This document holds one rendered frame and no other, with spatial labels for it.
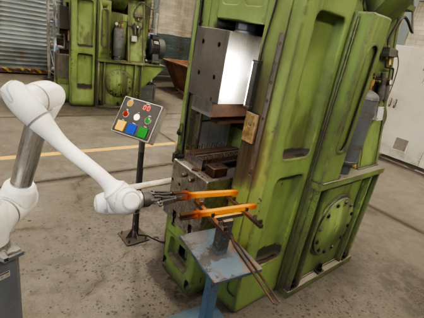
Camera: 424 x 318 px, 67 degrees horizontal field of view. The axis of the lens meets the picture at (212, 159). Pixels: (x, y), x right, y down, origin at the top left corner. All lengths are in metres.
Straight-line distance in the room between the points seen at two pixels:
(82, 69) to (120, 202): 5.63
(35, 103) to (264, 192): 1.24
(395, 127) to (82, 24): 6.12
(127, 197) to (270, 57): 1.04
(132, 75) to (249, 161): 5.27
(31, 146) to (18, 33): 8.02
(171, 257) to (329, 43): 1.78
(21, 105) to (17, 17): 8.20
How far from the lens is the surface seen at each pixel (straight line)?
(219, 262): 1.75
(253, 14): 1.94
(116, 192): 1.33
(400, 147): 7.01
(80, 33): 6.74
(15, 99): 1.49
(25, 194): 1.86
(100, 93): 6.85
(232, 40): 1.86
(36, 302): 2.47
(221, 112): 1.99
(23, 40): 9.69
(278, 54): 1.78
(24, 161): 1.77
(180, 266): 2.45
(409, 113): 6.94
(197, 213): 1.57
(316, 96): 2.05
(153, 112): 2.36
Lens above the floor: 1.74
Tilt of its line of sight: 21 degrees down
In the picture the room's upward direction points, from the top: 10 degrees clockwise
